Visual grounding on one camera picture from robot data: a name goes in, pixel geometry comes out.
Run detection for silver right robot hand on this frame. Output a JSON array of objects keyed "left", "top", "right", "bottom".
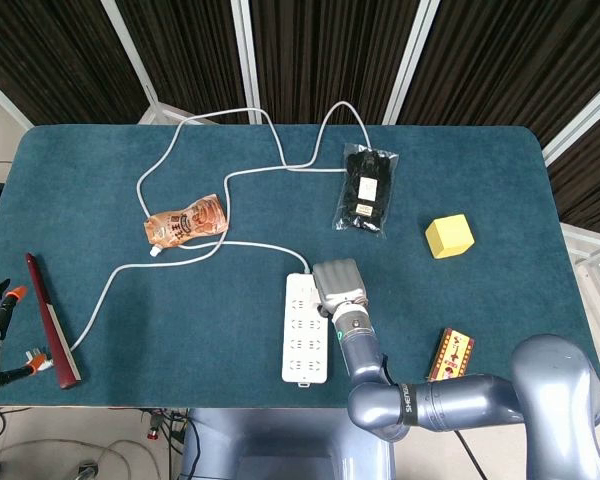
[{"left": 311, "top": 258, "right": 370, "bottom": 316}]

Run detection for white eight-outlet power strip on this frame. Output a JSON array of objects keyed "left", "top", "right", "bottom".
[{"left": 281, "top": 272, "right": 331, "bottom": 389}]

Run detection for dark red folded fan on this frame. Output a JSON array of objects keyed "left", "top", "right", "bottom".
[{"left": 24, "top": 252, "right": 83, "bottom": 390}]

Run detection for black gloves in plastic bag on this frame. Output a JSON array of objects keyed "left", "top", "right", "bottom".
[{"left": 331, "top": 142, "right": 400, "bottom": 239}]

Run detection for yellow cube block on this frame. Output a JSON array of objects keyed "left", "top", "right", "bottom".
[{"left": 424, "top": 213, "right": 476, "bottom": 260}]

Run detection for red and yellow card box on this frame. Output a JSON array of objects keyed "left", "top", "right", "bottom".
[{"left": 426, "top": 327, "right": 476, "bottom": 384}]

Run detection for orange spouted sauce pouch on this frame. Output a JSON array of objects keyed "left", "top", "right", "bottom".
[{"left": 143, "top": 193, "right": 230, "bottom": 258}]

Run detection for teal table cloth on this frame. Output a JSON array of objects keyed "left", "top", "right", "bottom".
[{"left": 0, "top": 123, "right": 600, "bottom": 409}]

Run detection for blue-grey robot torso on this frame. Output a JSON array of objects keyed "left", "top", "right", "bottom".
[{"left": 179, "top": 407, "right": 397, "bottom": 480}]

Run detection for white partition base foot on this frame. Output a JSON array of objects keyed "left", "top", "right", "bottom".
[{"left": 562, "top": 222, "right": 600, "bottom": 306}]

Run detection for white power strip cable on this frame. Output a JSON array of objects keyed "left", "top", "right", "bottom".
[{"left": 24, "top": 101, "right": 374, "bottom": 372}]

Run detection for cream floor cable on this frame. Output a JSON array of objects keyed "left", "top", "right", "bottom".
[{"left": 0, "top": 438, "right": 162, "bottom": 480}]

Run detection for black cable bundle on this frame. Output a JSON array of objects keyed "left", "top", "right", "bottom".
[{"left": 139, "top": 407, "right": 201, "bottom": 480}]

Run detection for white partition frame post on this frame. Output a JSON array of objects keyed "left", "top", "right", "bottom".
[
  {"left": 99, "top": 0, "right": 219, "bottom": 126},
  {"left": 0, "top": 67, "right": 34, "bottom": 131},
  {"left": 383, "top": 0, "right": 441, "bottom": 125},
  {"left": 542, "top": 69, "right": 600, "bottom": 166},
  {"left": 231, "top": 0, "right": 262, "bottom": 125}
]

